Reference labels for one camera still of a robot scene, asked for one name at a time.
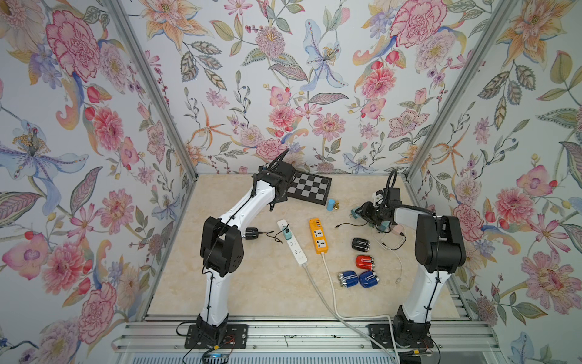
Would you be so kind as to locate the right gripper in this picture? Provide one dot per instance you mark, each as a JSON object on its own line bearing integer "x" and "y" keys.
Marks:
{"x": 365, "y": 211}

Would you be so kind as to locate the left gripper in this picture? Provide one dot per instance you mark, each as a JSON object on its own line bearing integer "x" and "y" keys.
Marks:
{"x": 283, "y": 196}

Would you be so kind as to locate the teal USB charger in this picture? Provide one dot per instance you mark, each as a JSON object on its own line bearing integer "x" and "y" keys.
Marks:
{"x": 386, "y": 226}

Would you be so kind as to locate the brown charger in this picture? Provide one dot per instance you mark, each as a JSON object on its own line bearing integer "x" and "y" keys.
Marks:
{"x": 398, "y": 230}

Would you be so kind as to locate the black electric shaver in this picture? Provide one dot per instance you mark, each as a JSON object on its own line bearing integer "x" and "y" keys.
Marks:
{"x": 251, "y": 233}
{"x": 360, "y": 244}

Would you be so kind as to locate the red electric shaver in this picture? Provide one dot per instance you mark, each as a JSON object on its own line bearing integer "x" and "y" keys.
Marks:
{"x": 365, "y": 262}

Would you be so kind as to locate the blue electric shaver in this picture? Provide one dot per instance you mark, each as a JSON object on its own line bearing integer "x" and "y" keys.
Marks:
{"x": 348, "y": 279}
{"x": 368, "y": 279}

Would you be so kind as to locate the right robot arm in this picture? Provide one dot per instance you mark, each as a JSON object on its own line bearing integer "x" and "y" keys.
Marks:
{"x": 439, "y": 251}

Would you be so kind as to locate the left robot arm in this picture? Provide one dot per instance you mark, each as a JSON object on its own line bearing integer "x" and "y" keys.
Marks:
{"x": 222, "y": 250}

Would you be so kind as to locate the black white chessboard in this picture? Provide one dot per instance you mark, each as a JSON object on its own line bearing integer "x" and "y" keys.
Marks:
{"x": 311, "y": 188}

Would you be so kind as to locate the white power strip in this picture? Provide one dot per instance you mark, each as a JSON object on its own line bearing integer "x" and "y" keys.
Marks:
{"x": 293, "y": 245}

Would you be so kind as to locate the blue cylinder block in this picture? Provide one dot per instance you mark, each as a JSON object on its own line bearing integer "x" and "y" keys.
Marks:
{"x": 331, "y": 203}

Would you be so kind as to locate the teal charger on white strip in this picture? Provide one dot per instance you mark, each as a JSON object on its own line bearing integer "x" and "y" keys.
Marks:
{"x": 287, "y": 233}

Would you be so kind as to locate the orange power strip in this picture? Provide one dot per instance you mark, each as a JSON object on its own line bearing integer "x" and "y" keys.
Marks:
{"x": 318, "y": 236}

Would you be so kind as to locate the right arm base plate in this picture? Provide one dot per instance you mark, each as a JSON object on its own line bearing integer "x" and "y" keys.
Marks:
{"x": 409, "y": 336}

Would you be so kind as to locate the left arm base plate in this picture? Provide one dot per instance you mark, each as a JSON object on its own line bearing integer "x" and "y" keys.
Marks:
{"x": 226, "y": 337}

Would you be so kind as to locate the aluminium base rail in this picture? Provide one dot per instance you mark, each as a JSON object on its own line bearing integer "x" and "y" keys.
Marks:
{"x": 164, "y": 340}

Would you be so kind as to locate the left aluminium corner post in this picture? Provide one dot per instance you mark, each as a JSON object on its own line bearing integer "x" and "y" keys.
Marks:
{"x": 123, "y": 26}

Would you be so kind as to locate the aluminium corner post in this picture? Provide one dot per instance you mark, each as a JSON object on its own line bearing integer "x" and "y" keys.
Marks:
{"x": 487, "y": 39}
{"x": 123, "y": 26}

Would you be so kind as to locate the right aluminium corner post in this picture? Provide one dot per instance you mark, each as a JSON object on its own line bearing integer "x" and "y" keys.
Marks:
{"x": 487, "y": 39}

